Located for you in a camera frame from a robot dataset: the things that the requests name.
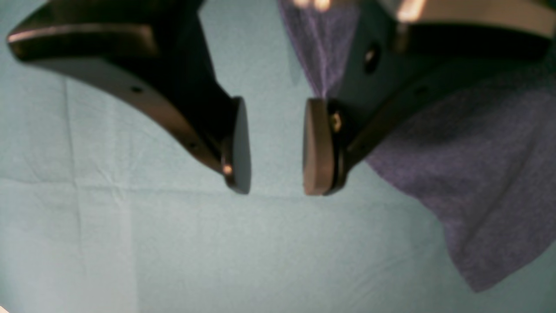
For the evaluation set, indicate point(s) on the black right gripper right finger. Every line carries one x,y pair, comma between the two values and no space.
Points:
404,55

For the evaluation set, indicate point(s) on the teal table cloth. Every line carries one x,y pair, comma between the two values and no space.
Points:
103,212

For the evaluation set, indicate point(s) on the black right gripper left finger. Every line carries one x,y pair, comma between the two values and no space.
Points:
152,55

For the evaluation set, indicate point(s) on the blue-grey T-shirt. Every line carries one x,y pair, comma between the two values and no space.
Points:
482,159

